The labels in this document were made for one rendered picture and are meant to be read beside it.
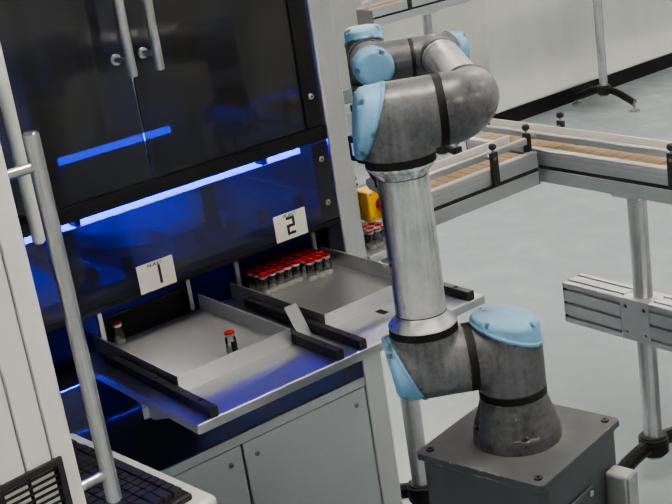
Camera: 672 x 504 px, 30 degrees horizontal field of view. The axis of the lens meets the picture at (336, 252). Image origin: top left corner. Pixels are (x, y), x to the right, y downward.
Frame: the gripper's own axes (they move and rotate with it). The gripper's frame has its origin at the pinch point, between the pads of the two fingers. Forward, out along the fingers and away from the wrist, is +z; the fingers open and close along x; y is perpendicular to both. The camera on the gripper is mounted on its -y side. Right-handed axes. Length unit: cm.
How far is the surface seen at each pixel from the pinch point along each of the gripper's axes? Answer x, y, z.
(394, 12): -250, 297, 21
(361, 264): -5.4, 21.0, 19.7
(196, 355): 42.9, 14.0, 21.3
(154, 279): 42, 27, 8
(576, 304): -86, 34, 61
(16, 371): 93, -27, -6
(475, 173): -59, 39, 16
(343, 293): 5.4, 14.2, 21.4
